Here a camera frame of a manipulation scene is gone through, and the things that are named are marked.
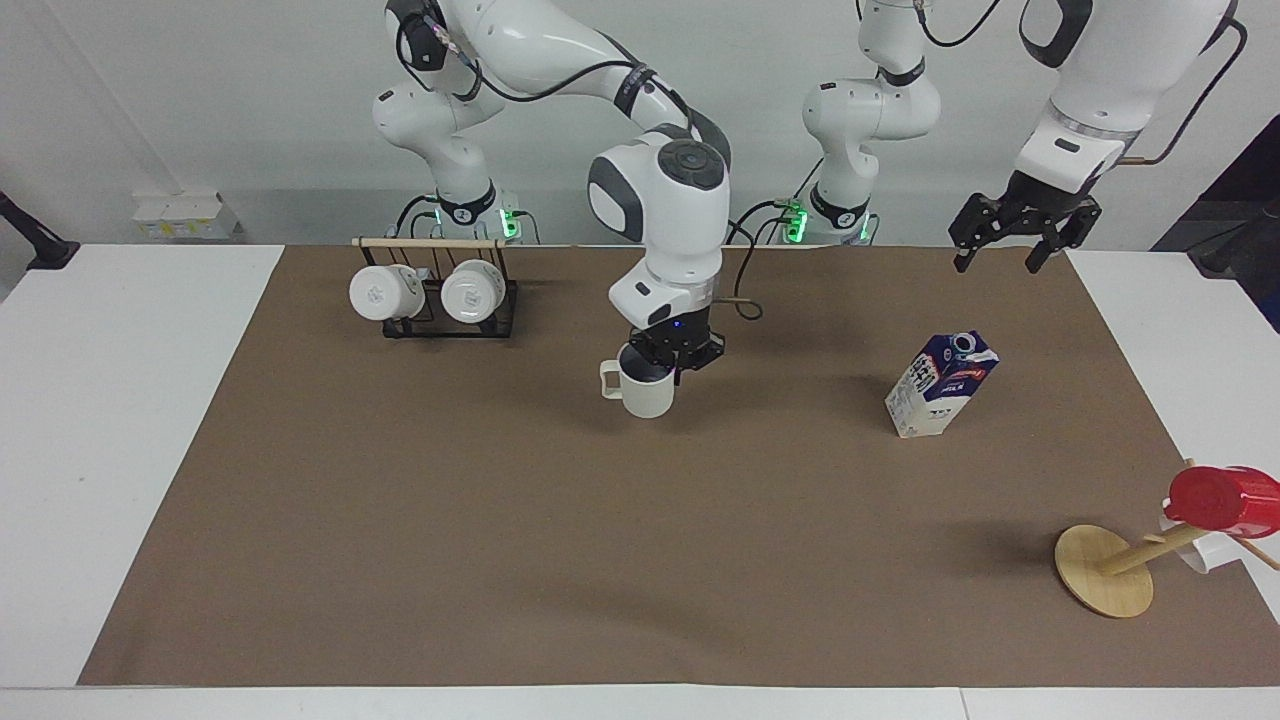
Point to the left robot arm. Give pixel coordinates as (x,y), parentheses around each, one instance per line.
(870,105)

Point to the white cup behind stand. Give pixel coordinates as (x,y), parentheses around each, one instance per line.
(1205,548)

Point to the black wooden-bar cup rack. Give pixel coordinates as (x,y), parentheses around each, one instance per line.
(432,243)

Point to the black stand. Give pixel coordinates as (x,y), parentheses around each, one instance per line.
(40,248)
(1240,240)

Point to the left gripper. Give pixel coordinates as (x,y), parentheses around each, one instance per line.
(1048,200)

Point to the white socket box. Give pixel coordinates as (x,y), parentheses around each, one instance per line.
(185,215)

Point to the red cup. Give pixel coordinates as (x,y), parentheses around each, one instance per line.
(1225,498)

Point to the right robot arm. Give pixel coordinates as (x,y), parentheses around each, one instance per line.
(520,45)

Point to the wooden mug tree stand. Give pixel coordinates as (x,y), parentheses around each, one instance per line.
(1103,570)

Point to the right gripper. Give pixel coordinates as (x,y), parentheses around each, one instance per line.
(688,335)

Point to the white mug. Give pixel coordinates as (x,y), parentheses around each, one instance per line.
(648,398)

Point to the blue white milk carton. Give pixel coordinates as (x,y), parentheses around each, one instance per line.
(935,390)

